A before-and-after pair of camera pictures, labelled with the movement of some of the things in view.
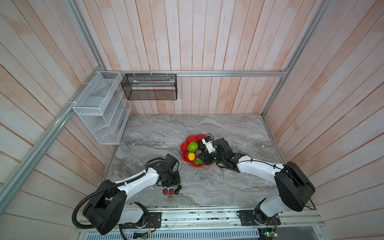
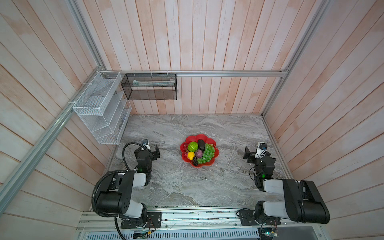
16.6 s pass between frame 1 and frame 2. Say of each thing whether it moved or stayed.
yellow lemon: stayed
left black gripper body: moved
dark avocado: stayed
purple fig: stayed
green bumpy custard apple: stayed
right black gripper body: moved
